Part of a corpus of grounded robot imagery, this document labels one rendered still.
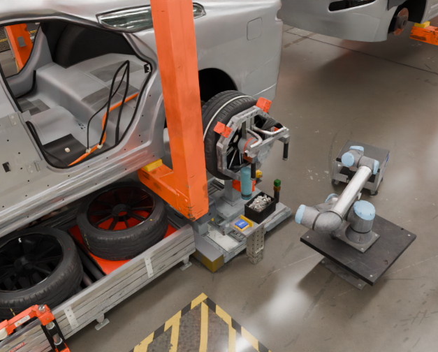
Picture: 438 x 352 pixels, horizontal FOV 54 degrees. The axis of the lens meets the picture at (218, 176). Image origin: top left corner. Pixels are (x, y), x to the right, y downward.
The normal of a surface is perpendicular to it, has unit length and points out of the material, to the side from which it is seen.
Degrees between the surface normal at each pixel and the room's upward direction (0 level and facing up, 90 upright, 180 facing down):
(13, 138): 88
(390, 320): 0
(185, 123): 90
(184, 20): 90
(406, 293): 0
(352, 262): 0
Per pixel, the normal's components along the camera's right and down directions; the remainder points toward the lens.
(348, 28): -0.30, 0.80
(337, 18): -0.47, 0.57
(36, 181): 0.67, 0.45
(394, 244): -0.04, -0.79
